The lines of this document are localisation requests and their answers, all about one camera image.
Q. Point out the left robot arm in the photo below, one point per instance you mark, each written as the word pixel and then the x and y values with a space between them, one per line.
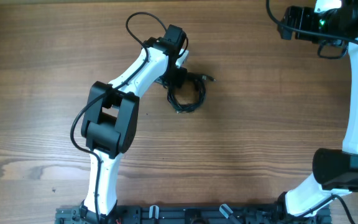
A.
pixel 109 119

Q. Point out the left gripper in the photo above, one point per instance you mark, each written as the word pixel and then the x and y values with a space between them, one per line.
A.
pixel 179 83

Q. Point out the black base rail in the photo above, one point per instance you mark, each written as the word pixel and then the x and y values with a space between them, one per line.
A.
pixel 251 213

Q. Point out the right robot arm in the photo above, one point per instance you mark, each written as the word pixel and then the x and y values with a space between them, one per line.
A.
pixel 334 171

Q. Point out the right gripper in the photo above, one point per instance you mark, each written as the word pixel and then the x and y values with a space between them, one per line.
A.
pixel 286 22

